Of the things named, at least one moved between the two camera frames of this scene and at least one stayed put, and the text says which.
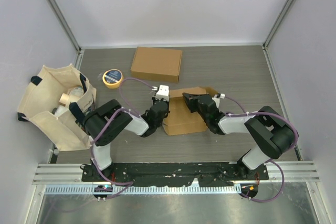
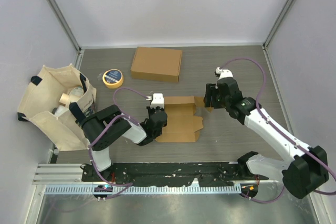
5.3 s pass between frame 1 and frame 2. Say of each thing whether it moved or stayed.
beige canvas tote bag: stayed
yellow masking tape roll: stayed
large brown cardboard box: stayed
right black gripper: moved
